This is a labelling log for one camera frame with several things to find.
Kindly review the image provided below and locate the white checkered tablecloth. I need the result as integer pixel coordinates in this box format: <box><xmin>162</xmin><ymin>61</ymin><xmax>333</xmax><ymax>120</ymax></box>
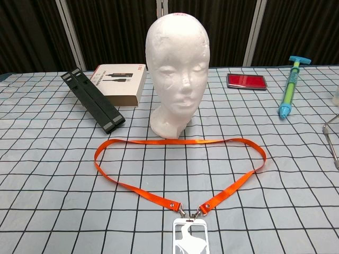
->
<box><xmin>0</xmin><ymin>66</ymin><xmax>339</xmax><ymax>254</ymax></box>

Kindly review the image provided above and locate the black folding screen panel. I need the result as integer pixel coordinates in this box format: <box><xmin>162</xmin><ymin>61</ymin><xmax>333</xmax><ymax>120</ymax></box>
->
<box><xmin>160</xmin><ymin>0</ymin><xmax>263</xmax><ymax>67</ymax></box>
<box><xmin>250</xmin><ymin>0</ymin><xmax>339</xmax><ymax>67</ymax></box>
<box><xmin>63</xmin><ymin>0</ymin><xmax>163</xmax><ymax>72</ymax></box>
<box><xmin>0</xmin><ymin>0</ymin><xmax>84</xmax><ymax>75</ymax></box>

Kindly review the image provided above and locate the red stamp pad case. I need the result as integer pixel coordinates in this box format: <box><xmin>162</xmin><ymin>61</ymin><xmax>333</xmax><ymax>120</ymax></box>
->
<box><xmin>226</xmin><ymin>73</ymin><xmax>267</xmax><ymax>92</ymax></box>

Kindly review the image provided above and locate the black folding laptop stand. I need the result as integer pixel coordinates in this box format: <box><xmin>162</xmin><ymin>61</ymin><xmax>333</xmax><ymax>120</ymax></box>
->
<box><xmin>60</xmin><ymin>67</ymin><xmax>126</xmax><ymax>134</ymax></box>

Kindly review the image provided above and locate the orange lanyard strap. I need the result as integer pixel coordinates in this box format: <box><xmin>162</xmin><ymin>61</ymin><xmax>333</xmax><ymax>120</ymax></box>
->
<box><xmin>94</xmin><ymin>138</ymin><xmax>267</xmax><ymax>219</ymax></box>

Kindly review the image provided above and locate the metal wire stand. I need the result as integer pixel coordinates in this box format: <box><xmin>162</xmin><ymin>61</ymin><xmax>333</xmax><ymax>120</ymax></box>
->
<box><xmin>322</xmin><ymin>113</ymin><xmax>339</xmax><ymax>170</ymax></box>

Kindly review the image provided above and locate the teal green toy pump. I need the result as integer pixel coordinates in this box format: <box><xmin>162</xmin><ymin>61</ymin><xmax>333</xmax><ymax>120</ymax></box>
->
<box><xmin>278</xmin><ymin>55</ymin><xmax>312</xmax><ymax>120</ymax></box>

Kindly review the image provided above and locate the white foam mannequin head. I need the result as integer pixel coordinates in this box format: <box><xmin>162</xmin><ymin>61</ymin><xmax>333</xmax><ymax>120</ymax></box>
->
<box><xmin>145</xmin><ymin>12</ymin><xmax>210</xmax><ymax>139</ymax></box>

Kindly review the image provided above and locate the white cable product box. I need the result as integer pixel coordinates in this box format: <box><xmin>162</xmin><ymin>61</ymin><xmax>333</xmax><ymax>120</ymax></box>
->
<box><xmin>90</xmin><ymin>63</ymin><xmax>148</xmax><ymax>107</ymax></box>

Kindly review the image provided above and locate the white badge holder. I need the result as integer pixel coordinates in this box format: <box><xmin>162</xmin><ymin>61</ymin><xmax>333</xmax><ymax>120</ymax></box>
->
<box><xmin>172</xmin><ymin>217</ymin><xmax>210</xmax><ymax>254</ymax></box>

